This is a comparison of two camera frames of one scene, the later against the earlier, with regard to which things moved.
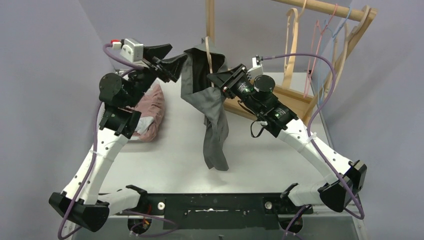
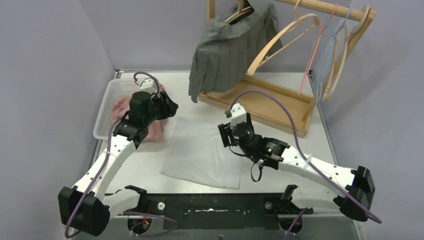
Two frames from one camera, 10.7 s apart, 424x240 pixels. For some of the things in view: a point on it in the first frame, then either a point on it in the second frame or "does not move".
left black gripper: [162, 68] → [167, 105]
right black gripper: [228, 80] → [226, 130]
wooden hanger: [288, 72] → [298, 20]
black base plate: [217, 211] does not move
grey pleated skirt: [207, 96] → [227, 52]
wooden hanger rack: [303, 106] does not move
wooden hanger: [210, 59] → [241, 11]
